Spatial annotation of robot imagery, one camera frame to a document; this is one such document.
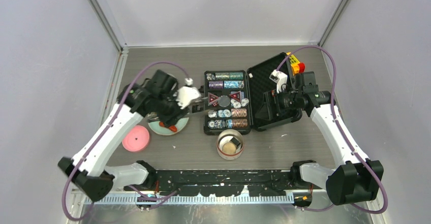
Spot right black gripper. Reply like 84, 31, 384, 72
256, 85, 303, 120

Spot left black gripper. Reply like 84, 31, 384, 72
156, 90, 191, 128

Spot sushi roll red centre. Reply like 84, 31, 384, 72
229, 137, 241, 148

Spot round bread bun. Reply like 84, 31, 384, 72
222, 142, 237, 155

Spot black metal tongs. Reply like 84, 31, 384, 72
183, 97, 209, 118

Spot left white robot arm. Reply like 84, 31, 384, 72
58, 70, 200, 202

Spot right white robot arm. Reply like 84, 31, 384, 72
256, 70, 384, 206

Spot white red steel lunch box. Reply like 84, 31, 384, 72
216, 129, 245, 161

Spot red sausage toy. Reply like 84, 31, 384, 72
159, 121, 178, 133

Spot light green plate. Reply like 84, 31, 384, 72
148, 118, 189, 136

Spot black poker chip case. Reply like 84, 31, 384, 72
199, 53, 299, 135

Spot pink round lid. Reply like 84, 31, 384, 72
122, 125, 150, 152

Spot yellow red emergency stop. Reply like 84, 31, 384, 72
286, 52, 305, 75

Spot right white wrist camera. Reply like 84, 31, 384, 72
269, 70, 288, 93

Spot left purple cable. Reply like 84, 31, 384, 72
61, 60, 193, 221

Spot purple cable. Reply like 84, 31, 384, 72
276, 45, 388, 215
61, 60, 193, 221

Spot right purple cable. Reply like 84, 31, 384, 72
276, 45, 388, 215

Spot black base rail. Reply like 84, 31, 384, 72
124, 168, 325, 198

